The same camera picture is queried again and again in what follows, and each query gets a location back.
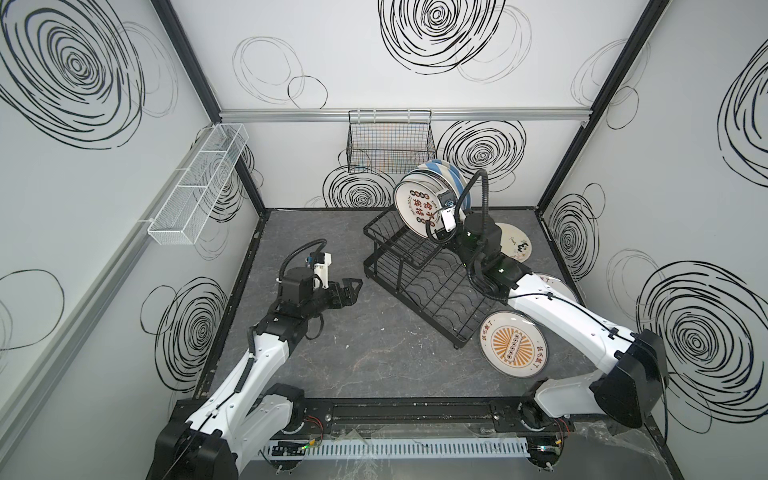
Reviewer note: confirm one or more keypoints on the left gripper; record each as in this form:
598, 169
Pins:
336, 294

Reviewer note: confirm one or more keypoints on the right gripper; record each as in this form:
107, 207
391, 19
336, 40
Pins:
455, 234

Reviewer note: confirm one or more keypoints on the black wire dish rack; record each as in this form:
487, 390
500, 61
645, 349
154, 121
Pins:
432, 282

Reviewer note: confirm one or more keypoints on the cream plate with cat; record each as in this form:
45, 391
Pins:
514, 242

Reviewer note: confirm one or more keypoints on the white plate red characters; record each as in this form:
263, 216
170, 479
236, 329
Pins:
416, 206

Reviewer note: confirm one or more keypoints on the white plate green outline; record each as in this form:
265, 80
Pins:
430, 180

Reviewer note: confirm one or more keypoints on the blue striped plate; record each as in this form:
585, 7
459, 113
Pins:
445, 171

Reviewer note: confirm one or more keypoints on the orange sunburst plate front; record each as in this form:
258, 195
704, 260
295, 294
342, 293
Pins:
513, 345

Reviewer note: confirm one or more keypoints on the orange sunburst plate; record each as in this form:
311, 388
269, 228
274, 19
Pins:
559, 286
513, 345

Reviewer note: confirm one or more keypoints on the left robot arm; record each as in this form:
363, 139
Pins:
218, 437

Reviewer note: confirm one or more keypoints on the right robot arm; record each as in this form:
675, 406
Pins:
631, 373

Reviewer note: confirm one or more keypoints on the orange sunburst plate back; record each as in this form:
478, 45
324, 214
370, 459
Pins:
559, 286

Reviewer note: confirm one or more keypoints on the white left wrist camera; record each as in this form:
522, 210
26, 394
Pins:
321, 263

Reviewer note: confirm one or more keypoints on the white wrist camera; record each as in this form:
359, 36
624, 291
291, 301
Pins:
446, 213
321, 263

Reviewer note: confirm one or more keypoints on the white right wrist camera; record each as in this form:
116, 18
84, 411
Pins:
446, 213

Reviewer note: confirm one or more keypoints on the black wire wall basket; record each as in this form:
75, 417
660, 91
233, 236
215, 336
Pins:
393, 141

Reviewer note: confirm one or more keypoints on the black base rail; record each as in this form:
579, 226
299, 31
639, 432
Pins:
507, 414

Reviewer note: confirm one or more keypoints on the white slotted cable duct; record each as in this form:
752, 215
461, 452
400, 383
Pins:
388, 449

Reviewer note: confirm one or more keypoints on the white mesh wall shelf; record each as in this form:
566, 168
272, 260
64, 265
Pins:
185, 212

